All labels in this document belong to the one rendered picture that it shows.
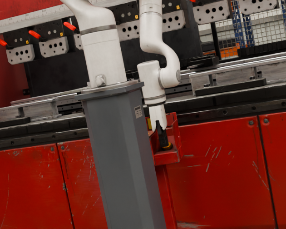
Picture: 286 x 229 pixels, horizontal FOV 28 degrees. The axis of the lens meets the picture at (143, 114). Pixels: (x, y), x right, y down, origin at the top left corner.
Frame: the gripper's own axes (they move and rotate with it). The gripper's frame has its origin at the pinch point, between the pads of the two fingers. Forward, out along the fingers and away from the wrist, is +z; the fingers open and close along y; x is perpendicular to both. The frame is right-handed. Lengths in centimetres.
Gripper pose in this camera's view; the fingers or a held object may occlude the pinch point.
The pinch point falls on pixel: (163, 141)
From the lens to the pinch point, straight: 222.2
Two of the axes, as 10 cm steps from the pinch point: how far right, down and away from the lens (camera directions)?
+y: -1.6, 2.1, -9.6
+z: 2.0, 9.6, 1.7
